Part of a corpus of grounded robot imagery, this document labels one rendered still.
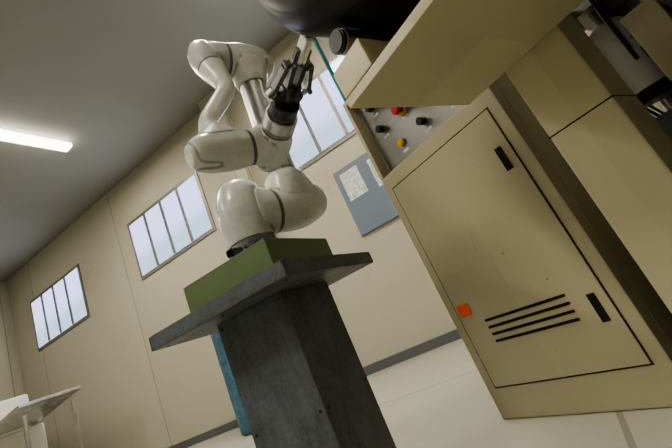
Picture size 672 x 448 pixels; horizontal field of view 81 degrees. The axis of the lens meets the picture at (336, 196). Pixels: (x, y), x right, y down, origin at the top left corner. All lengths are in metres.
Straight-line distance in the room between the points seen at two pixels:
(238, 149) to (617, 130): 0.82
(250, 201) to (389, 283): 2.70
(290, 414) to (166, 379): 4.78
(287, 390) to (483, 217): 0.74
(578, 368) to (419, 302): 2.55
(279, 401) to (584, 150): 0.91
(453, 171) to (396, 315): 2.66
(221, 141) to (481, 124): 0.74
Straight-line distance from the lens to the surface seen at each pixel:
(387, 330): 3.90
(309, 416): 1.11
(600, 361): 1.27
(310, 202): 1.36
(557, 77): 0.90
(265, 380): 1.16
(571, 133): 0.89
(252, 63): 1.59
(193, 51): 1.58
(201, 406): 5.50
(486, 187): 1.26
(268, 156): 1.11
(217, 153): 1.05
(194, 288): 1.26
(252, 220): 1.24
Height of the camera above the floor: 0.45
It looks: 18 degrees up
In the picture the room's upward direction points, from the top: 25 degrees counter-clockwise
